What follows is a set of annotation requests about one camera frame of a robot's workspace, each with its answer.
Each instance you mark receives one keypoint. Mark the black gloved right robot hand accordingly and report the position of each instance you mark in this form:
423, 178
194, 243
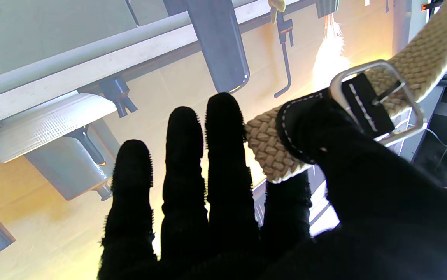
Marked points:
363, 214

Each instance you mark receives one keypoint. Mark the beige woven belt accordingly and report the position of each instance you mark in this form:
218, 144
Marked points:
270, 144

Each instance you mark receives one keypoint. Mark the white pampas grass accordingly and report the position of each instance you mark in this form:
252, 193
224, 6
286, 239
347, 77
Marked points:
330, 54

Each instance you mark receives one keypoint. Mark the black kitchen faucet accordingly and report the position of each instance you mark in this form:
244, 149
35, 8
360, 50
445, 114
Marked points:
285, 58

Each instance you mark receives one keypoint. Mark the dark ribbed vase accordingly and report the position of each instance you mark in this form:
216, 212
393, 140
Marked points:
327, 7

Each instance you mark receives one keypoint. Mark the dark blue rounded container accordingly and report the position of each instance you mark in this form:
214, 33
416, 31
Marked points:
215, 46

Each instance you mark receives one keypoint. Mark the yellow brown cactus plant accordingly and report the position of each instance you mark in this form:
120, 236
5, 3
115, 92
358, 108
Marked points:
277, 4

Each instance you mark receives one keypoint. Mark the small black holder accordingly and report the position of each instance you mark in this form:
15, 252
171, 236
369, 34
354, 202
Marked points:
118, 95

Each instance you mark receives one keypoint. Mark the white ceramic bowl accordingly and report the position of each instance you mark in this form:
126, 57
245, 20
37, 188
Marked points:
52, 124

